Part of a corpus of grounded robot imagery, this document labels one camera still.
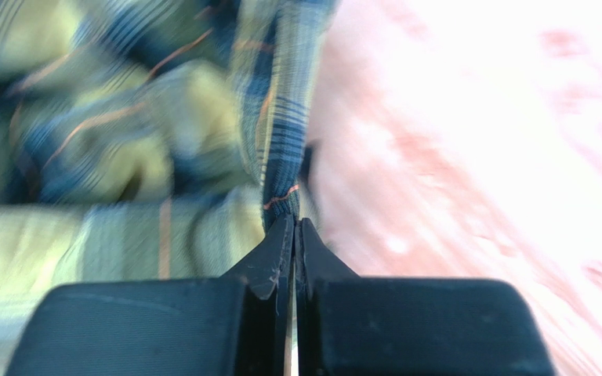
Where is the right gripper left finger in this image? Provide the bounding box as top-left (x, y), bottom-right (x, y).
top-left (7, 215), bottom-right (296, 376)

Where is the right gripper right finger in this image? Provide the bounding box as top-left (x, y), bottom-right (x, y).
top-left (295, 219), bottom-right (555, 375)

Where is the yellow plaid long sleeve shirt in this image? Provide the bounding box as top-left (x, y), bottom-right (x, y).
top-left (0, 1), bottom-right (336, 375)

